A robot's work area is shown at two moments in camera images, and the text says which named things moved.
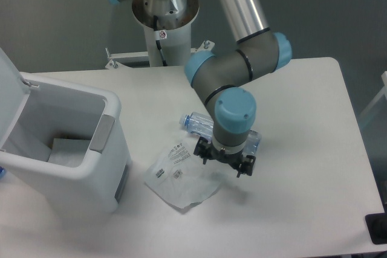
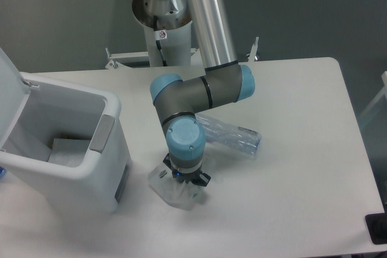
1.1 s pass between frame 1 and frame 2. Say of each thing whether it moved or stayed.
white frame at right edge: stayed
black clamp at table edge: stayed
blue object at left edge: stayed
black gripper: moved
